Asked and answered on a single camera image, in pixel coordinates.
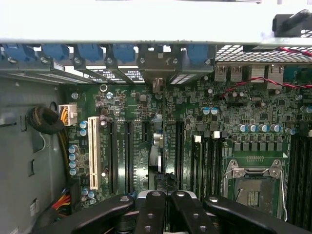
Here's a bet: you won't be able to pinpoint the black open PC case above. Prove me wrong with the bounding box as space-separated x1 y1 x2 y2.
0 0 312 234

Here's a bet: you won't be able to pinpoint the white power connector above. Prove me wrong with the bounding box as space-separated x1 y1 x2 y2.
58 103 78 127

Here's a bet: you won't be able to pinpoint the blue card retention clip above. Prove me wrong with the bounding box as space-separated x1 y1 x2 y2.
187 43 210 64
75 43 105 63
0 43 36 63
112 43 137 63
41 43 71 61

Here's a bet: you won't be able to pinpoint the metal network port block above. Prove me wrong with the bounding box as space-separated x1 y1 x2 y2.
267 63 285 90

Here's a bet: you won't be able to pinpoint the black RAM slot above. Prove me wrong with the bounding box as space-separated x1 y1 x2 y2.
210 131 218 197
192 135 203 202
202 137 210 198
217 136 224 195

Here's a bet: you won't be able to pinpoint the black sleeved cable bundle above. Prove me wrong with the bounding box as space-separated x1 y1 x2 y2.
27 106 70 180

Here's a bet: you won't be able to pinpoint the CPU socket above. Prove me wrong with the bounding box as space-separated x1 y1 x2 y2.
223 158 285 216

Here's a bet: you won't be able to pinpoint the metal locking lever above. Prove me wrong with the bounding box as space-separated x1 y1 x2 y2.
279 159 289 222

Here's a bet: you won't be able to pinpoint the white PCI expansion slot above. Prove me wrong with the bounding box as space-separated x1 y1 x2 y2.
87 116 101 191

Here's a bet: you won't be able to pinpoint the red black twisted wire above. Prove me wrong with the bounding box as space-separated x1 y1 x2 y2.
218 46 312 99

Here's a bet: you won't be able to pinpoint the yellow red power wires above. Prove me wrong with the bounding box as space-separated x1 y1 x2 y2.
50 187 73 221

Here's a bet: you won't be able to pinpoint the long expansion slot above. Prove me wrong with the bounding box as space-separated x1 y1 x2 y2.
108 120 117 195
124 121 134 193
175 120 185 185

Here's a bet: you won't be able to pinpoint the metal USB port block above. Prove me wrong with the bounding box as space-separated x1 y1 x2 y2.
230 63 244 82
214 63 230 82

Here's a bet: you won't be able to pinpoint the green motherboard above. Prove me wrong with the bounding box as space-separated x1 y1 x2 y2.
62 62 312 234

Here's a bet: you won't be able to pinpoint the short expansion slot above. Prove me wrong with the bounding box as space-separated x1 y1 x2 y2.
142 120 151 144

